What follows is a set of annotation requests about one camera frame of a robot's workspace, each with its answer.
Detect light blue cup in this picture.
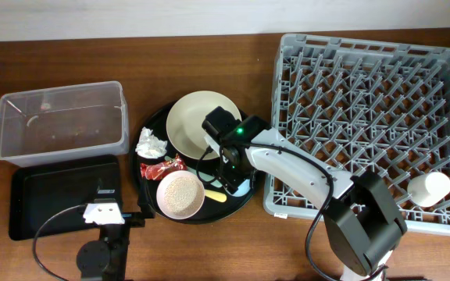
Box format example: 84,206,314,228
231,180,250,197

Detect pink bowl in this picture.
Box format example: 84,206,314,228
156,170,205,220

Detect cream plate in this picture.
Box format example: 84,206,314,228
166,91,242,160

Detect grey dishwasher rack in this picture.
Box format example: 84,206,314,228
271,34,450,236

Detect white cup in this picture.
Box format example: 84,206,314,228
407,172,450,207

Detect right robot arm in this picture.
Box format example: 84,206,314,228
202,106,408,280

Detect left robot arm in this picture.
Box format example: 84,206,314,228
76,179,155,281

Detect yellow spoon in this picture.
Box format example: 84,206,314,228
204,190,227,203

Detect mint green spoon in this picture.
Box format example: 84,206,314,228
164,156,222,188

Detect round black tray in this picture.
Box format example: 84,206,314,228
129,102,265,225

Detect red candy wrapper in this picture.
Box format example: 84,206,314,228
141,155,188,180

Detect black rectangular tray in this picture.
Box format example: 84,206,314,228
9,155,122,240

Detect crumpled white tissue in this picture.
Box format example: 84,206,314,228
135,127,167,159

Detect clear plastic bin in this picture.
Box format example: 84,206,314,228
0,81,130,167

